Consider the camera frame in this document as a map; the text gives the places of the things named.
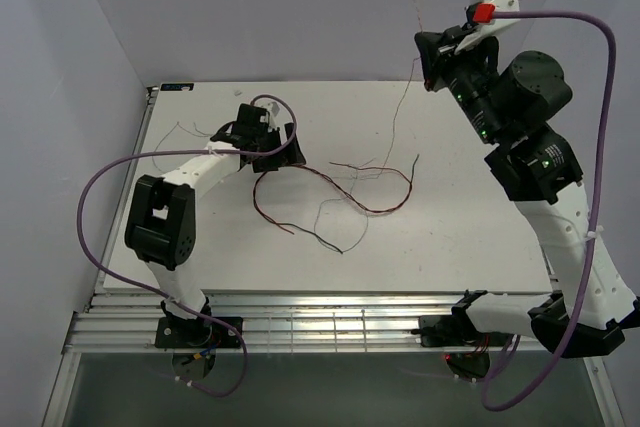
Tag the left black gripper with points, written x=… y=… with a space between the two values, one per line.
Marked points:
x=289 y=155

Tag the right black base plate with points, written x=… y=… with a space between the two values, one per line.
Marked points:
x=445 y=331

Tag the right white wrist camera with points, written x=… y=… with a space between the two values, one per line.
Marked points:
x=482 y=23

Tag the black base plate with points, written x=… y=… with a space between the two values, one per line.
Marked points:
x=168 y=337
x=445 y=331

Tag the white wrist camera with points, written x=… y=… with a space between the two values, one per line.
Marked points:
x=268 y=114
x=482 y=23

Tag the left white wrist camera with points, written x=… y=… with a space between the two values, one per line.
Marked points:
x=268 y=114

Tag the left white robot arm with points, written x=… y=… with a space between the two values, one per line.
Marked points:
x=161 y=226

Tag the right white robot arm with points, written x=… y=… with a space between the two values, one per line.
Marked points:
x=590 y=308

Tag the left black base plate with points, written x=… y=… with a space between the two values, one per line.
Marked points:
x=168 y=337

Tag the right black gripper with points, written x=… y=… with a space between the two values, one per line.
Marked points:
x=437 y=56

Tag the left blue label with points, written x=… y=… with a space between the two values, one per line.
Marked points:
x=176 y=87

